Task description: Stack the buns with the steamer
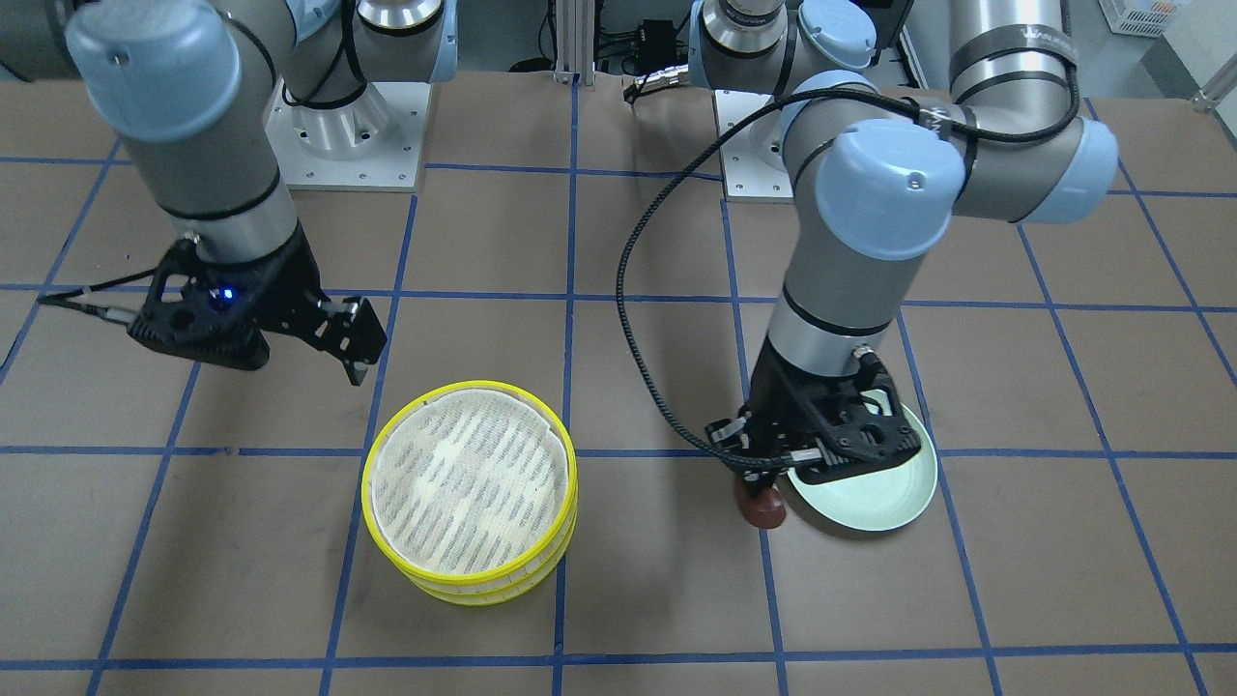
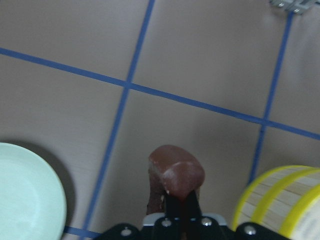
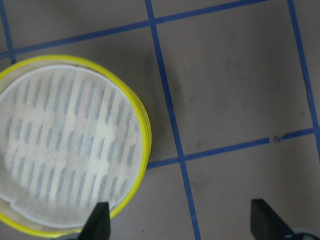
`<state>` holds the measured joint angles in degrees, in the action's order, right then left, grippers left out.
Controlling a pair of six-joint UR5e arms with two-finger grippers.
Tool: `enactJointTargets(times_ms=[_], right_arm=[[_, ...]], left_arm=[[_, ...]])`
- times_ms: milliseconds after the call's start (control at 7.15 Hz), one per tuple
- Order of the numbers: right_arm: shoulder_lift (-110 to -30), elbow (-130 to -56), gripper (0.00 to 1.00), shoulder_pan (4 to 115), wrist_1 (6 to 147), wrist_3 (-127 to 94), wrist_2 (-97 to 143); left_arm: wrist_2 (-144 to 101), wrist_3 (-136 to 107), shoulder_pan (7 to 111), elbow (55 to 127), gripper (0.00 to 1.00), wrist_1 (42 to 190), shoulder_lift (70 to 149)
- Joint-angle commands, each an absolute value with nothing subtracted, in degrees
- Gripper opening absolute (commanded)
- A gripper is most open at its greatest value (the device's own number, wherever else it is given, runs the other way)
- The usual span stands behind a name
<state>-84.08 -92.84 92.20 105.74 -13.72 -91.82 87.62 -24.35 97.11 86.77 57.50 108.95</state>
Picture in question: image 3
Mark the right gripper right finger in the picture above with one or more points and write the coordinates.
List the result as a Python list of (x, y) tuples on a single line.
[(265, 223)]

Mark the side yellow-rimmed bamboo steamer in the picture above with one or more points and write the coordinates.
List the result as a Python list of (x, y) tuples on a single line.
[(72, 135)]

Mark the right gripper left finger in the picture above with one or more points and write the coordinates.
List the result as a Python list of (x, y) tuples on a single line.
[(98, 225)]

